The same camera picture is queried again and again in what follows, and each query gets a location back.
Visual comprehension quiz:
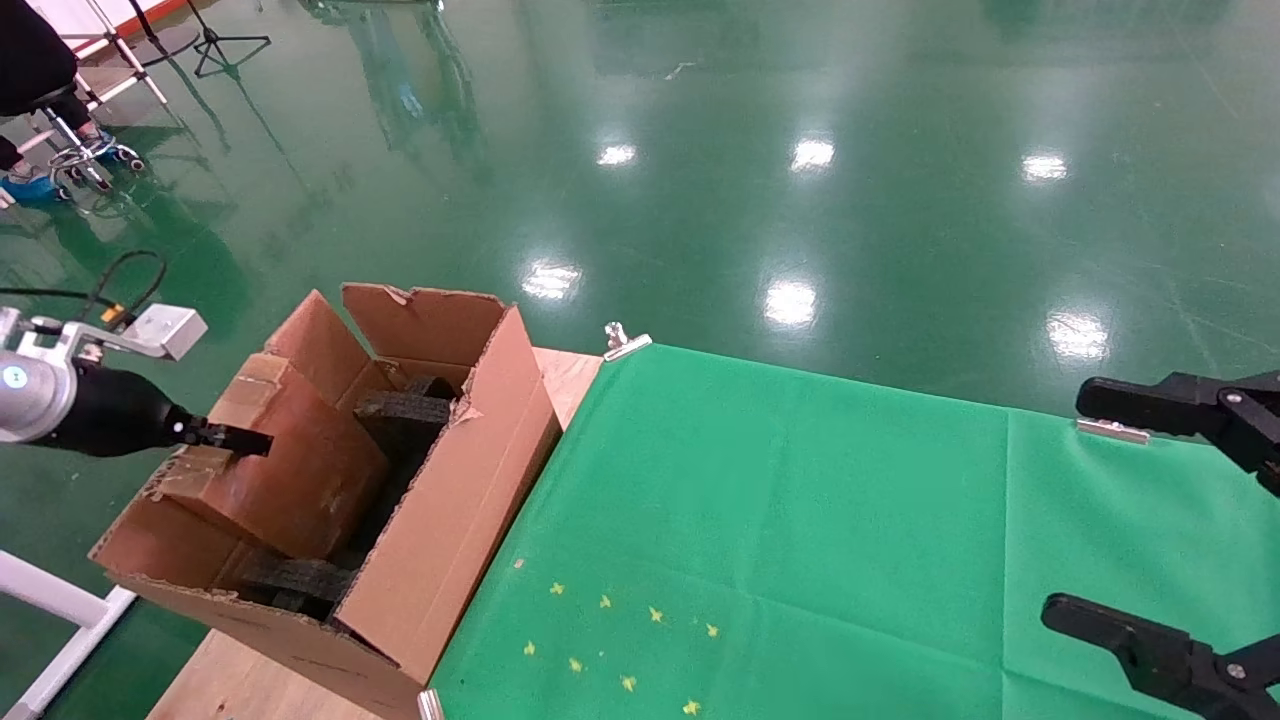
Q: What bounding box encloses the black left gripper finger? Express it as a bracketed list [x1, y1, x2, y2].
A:
[185, 419, 274, 459]

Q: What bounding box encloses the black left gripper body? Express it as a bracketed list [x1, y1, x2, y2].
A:
[38, 364, 198, 460]

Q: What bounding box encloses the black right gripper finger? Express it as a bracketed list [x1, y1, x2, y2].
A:
[1040, 593, 1280, 720]
[1075, 371, 1280, 497]

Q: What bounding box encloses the large open cardboard carton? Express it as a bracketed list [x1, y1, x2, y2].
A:
[90, 283, 564, 720]

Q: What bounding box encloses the metal rolling stool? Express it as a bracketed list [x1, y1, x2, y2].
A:
[30, 85, 147, 197]

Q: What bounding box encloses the white office desk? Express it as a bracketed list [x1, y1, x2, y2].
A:
[20, 0, 172, 156]

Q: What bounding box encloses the person in black clothes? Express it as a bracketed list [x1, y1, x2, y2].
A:
[0, 0, 83, 208]

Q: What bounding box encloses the black tripod stand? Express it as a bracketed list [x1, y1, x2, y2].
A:
[130, 0, 273, 80]

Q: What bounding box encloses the green table cloth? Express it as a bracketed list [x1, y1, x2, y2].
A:
[430, 343, 1280, 720]

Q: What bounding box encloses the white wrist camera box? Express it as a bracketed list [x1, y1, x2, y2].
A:
[95, 304, 209, 362]

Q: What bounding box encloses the thin black camera cable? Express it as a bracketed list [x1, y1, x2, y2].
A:
[0, 250, 169, 327]

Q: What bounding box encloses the white table frame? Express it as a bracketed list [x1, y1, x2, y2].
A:
[0, 550, 138, 720]

